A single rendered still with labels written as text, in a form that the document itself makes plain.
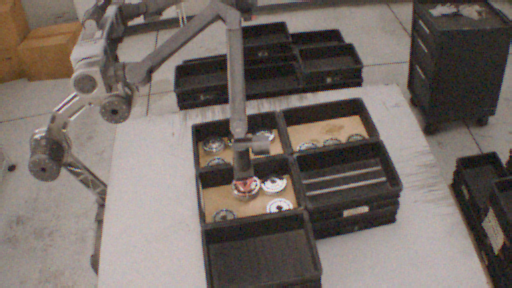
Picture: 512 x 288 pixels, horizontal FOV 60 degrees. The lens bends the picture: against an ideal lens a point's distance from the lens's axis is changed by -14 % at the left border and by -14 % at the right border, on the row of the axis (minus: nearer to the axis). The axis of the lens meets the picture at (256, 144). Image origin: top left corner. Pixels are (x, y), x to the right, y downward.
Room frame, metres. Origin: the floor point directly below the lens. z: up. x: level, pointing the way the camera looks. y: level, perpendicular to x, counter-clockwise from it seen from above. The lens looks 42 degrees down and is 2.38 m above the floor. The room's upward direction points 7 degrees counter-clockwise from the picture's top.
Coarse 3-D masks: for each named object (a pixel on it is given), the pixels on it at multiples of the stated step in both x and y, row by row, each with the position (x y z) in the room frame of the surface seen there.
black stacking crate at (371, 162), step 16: (368, 144) 1.51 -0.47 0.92; (304, 160) 1.50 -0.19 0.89; (320, 160) 1.50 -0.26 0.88; (336, 160) 1.51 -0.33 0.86; (352, 160) 1.51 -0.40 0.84; (368, 160) 1.51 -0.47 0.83; (384, 160) 1.44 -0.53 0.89; (304, 176) 1.47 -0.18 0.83; (320, 176) 1.46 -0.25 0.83; (352, 176) 1.43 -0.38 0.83; (368, 176) 1.42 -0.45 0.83; (384, 176) 1.40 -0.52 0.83; (336, 192) 1.36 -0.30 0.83; (352, 192) 1.34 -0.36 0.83; (368, 192) 1.33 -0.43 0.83; (336, 208) 1.23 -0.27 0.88; (352, 208) 1.23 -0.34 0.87; (368, 208) 1.23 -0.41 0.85; (384, 208) 1.23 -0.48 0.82
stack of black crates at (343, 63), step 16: (304, 48) 2.84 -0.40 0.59; (320, 48) 2.84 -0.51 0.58; (336, 48) 2.85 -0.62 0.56; (352, 48) 2.81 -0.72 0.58; (304, 64) 2.80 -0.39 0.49; (320, 64) 2.78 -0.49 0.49; (336, 64) 2.76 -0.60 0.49; (352, 64) 2.74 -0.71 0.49; (304, 80) 2.58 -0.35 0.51; (320, 80) 2.56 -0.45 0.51; (336, 80) 2.56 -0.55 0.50; (352, 80) 2.56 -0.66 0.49
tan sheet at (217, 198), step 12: (288, 180) 1.46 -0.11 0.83; (204, 192) 1.45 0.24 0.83; (216, 192) 1.44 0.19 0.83; (228, 192) 1.43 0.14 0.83; (288, 192) 1.39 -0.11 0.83; (216, 204) 1.38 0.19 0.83; (228, 204) 1.37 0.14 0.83; (240, 204) 1.36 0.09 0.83; (252, 204) 1.35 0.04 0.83; (264, 204) 1.34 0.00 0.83; (240, 216) 1.30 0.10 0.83
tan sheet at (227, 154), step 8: (200, 144) 1.75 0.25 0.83; (272, 144) 1.69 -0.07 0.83; (280, 144) 1.68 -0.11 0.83; (200, 152) 1.70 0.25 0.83; (224, 152) 1.68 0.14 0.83; (232, 152) 1.67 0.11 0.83; (272, 152) 1.64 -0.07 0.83; (280, 152) 1.63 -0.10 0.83; (200, 160) 1.65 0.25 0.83; (232, 160) 1.62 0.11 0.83
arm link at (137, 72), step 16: (208, 16) 1.58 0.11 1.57; (224, 16) 1.56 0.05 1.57; (240, 16) 1.56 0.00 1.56; (176, 32) 1.55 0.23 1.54; (192, 32) 1.54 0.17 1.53; (160, 48) 1.52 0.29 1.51; (176, 48) 1.51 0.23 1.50; (144, 64) 1.46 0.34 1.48; (160, 64) 1.49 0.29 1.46; (144, 80) 1.43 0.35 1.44
